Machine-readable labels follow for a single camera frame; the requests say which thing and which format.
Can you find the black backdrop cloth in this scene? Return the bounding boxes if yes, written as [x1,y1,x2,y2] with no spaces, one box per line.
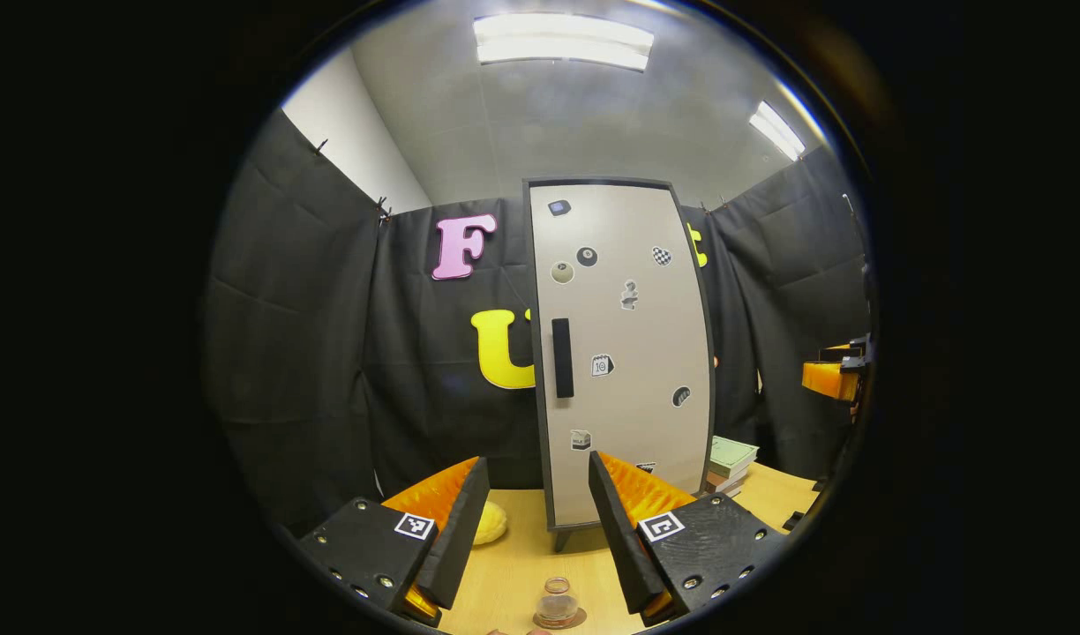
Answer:
[203,108,872,534]

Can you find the green cover book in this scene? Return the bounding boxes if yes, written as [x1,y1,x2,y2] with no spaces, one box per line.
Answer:
[709,436,760,477]

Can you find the dark grey cabinet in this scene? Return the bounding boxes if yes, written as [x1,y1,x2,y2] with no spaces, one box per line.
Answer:
[522,176,719,554]

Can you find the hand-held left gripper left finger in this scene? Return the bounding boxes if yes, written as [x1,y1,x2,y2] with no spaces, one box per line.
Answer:
[297,456,491,629]

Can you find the black door handle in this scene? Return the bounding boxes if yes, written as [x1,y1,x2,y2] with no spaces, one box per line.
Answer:
[551,318,575,400]

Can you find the ceiling light panel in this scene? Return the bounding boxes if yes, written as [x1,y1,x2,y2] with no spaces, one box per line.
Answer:
[473,12,656,73]
[749,100,807,162]

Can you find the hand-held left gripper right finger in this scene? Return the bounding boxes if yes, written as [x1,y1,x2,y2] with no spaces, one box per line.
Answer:
[589,451,788,627]

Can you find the clear plastic bottle red label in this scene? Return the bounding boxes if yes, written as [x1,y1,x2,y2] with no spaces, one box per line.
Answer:
[538,577,581,629]

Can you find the grey cabinet door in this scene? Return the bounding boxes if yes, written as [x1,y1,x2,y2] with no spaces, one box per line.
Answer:
[529,183,713,527]

